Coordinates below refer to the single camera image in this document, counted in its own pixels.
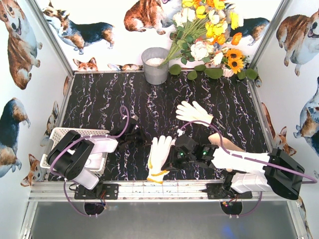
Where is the white glove orange cuff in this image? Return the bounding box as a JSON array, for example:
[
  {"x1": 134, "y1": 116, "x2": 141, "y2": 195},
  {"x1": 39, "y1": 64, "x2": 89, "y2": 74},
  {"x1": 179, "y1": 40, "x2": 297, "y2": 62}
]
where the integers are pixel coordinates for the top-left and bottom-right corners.
[{"x1": 147, "y1": 135, "x2": 175, "y2": 184}]

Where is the blue dotted white glove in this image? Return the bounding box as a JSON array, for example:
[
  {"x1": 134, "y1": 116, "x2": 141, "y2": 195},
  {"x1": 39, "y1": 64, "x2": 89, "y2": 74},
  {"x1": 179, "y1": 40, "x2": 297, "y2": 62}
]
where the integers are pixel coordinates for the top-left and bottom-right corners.
[{"x1": 85, "y1": 153, "x2": 103, "y2": 171}]

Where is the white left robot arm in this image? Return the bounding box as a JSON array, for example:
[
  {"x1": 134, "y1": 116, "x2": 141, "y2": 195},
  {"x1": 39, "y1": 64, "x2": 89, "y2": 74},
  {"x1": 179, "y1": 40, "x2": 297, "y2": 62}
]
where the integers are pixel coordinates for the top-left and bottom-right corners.
[{"x1": 46, "y1": 123, "x2": 151, "y2": 190}]

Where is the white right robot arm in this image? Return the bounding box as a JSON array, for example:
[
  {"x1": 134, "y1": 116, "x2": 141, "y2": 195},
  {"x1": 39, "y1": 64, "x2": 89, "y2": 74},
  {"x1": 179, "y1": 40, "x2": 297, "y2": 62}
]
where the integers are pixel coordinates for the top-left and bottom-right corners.
[{"x1": 162, "y1": 135, "x2": 305, "y2": 200}]

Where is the white plastic storage basket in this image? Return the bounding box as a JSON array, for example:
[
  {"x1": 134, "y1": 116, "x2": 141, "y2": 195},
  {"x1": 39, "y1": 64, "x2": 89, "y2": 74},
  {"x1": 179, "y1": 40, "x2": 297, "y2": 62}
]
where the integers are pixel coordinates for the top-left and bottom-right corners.
[{"x1": 40, "y1": 127, "x2": 109, "y2": 176}]

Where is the cream glove near right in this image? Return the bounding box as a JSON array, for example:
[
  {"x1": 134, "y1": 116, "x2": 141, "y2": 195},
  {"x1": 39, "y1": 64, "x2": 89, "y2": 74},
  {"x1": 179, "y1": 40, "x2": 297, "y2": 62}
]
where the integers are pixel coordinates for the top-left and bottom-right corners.
[{"x1": 208, "y1": 133, "x2": 246, "y2": 172}]

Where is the cream glove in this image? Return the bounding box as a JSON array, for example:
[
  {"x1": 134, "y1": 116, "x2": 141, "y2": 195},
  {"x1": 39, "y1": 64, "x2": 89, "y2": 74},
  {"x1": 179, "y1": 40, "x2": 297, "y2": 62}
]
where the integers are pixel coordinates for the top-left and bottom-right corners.
[
  {"x1": 208, "y1": 133, "x2": 246, "y2": 172},
  {"x1": 175, "y1": 101, "x2": 214, "y2": 126}
]

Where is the cream glove far right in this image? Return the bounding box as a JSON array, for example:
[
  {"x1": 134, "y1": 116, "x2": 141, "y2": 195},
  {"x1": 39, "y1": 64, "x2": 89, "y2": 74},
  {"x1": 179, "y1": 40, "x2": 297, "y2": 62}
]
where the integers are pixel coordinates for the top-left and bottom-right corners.
[{"x1": 175, "y1": 101, "x2": 214, "y2": 126}]

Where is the grey metal bucket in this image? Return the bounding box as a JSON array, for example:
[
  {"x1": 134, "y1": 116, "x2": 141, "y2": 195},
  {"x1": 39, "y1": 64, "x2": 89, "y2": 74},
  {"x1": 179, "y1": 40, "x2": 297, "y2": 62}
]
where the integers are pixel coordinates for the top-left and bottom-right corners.
[{"x1": 141, "y1": 47, "x2": 169, "y2": 85}]

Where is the green moss stone far left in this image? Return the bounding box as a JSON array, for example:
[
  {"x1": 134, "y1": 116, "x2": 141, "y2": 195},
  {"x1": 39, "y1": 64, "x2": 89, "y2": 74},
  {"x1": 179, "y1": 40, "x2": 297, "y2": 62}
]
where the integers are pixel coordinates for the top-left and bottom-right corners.
[{"x1": 169, "y1": 64, "x2": 181, "y2": 75}]

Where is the large green moss stone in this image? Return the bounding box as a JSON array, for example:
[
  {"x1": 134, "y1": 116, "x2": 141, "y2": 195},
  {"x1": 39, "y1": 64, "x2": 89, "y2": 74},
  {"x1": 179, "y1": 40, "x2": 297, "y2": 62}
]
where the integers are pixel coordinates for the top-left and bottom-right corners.
[{"x1": 204, "y1": 68, "x2": 223, "y2": 79}]

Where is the white sunflower pot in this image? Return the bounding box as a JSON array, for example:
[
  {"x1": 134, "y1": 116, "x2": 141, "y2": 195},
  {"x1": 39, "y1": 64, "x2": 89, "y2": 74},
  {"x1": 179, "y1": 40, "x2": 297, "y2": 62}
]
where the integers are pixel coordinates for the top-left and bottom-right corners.
[{"x1": 222, "y1": 68, "x2": 234, "y2": 78}]

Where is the green moss stone right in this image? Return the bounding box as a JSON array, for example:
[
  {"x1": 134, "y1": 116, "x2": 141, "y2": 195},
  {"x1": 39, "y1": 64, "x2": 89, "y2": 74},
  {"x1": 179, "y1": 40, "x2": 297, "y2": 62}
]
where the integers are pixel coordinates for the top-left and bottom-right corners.
[{"x1": 245, "y1": 68, "x2": 258, "y2": 80}]

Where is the sunflower bunch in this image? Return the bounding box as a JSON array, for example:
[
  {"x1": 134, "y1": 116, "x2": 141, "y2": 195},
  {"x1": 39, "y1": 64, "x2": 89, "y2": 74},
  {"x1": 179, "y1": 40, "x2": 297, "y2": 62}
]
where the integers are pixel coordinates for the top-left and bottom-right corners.
[{"x1": 222, "y1": 48, "x2": 249, "y2": 74}]

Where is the artificial flower bouquet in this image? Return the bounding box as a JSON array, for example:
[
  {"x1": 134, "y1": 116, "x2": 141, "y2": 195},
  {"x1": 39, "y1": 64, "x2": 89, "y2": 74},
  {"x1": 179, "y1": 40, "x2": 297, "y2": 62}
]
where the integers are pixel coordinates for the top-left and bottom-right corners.
[{"x1": 162, "y1": 0, "x2": 244, "y2": 65}]

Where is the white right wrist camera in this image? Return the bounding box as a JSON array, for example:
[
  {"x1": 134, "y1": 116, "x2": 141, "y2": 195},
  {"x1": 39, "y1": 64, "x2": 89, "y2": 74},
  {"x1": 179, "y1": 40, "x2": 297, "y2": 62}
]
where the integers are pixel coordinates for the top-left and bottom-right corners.
[{"x1": 176, "y1": 129, "x2": 185, "y2": 137}]

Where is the aluminium front rail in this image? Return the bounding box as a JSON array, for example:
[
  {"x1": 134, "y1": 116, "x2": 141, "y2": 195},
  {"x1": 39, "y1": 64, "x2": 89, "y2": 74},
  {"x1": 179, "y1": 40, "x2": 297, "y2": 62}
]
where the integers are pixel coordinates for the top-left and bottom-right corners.
[{"x1": 28, "y1": 180, "x2": 290, "y2": 201}]

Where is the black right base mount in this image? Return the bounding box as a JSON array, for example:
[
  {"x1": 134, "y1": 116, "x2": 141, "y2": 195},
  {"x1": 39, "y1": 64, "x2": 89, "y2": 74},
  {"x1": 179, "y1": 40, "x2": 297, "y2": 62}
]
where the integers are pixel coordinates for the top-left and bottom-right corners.
[{"x1": 200, "y1": 173, "x2": 253, "y2": 199}]

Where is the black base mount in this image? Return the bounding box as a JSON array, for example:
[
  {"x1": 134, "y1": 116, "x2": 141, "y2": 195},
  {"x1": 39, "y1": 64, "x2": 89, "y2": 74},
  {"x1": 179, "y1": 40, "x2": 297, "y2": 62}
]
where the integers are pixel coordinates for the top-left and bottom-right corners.
[
  {"x1": 74, "y1": 182, "x2": 119, "y2": 200},
  {"x1": 200, "y1": 173, "x2": 253, "y2": 199}
]

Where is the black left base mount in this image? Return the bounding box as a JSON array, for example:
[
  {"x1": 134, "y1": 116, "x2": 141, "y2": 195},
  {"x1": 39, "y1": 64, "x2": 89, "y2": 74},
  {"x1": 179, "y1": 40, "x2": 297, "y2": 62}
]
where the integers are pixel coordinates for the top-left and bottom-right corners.
[{"x1": 74, "y1": 182, "x2": 119, "y2": 200}]

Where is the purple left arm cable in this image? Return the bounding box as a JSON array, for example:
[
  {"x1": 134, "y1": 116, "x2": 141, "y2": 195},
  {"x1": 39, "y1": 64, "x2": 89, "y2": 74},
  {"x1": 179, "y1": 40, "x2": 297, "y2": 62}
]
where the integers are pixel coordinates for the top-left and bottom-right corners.
[{"x1": 48, "y1": 105, "x2": 130, "y2": 217}]

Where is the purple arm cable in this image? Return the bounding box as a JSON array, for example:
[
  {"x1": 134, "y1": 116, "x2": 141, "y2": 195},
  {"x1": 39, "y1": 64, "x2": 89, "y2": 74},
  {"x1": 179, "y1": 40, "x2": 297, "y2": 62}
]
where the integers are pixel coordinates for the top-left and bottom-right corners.
[
  {"x1": 179, "y1": 120, "x2": 318, "y2": 217},
  {"x1": 48, "y1": 105, "x2": 130, "y2": 217}
]

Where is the aluminium frame rail right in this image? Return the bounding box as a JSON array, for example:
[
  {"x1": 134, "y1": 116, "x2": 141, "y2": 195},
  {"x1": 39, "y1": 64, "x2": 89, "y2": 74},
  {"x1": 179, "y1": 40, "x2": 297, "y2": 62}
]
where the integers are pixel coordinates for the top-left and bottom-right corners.
[{"x1": 247, "y1": 80, "x2": 273, "y2": 152}]

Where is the aluminium frame post left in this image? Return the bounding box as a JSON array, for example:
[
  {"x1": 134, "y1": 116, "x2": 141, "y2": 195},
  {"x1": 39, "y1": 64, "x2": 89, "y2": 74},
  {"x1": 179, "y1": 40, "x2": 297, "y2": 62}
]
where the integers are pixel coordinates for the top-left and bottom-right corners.
[{"x1": 26, "y1": 0, "x2": 74, "y2": 76}]

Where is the aluminium frame post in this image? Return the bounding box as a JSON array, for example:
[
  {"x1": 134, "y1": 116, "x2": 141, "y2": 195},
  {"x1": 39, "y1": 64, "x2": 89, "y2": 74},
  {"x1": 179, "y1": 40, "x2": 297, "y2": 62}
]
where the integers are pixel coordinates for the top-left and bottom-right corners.
[
  {"x1": 26, "y1": 0, "x2": 74, "y2": 76},
  {"x1": 249, "y1": 0, "x2": 293, "y2": 70}
]

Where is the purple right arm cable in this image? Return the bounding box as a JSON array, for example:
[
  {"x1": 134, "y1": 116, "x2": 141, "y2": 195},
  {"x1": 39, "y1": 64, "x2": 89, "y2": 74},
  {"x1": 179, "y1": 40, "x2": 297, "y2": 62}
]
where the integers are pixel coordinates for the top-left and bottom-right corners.
[{"x1": 179, "y1": 120, "x2": 318, "y2": 217}]

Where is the aluminium frame post right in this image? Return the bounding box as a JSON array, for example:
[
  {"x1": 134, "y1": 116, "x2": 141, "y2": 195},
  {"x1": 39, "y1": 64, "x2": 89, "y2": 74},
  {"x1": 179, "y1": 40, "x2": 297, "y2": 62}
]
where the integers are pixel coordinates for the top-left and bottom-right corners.
[{"x1": 249, "y1": 0, "x2": 293, "y2": 70}]

